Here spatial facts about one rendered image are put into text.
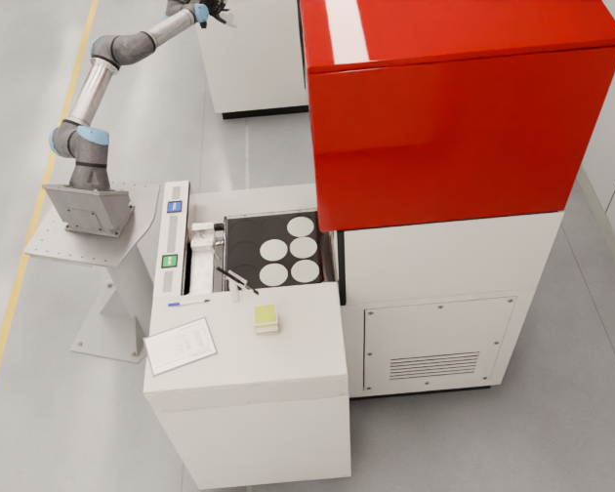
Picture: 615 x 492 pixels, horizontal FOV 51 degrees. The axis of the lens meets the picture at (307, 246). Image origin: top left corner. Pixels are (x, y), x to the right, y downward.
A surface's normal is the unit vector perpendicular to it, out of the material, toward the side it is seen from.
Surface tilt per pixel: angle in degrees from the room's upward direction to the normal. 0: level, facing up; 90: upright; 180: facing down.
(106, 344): 0
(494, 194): 90
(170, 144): 0
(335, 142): 90
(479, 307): 90
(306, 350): 0
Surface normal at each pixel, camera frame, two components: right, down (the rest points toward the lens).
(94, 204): -0.22, 0.77
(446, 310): 0.07, 0.77
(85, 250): -0.06, -0.63
